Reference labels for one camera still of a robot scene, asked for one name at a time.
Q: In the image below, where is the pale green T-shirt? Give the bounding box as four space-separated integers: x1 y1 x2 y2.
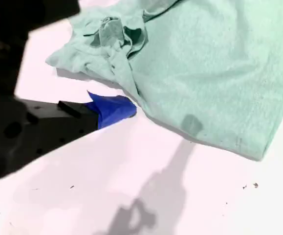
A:
45 0 283 162

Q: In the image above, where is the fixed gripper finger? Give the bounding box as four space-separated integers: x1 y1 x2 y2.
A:
11 90 137 167

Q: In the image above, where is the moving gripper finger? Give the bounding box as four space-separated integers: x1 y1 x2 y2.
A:
0 0 81 32

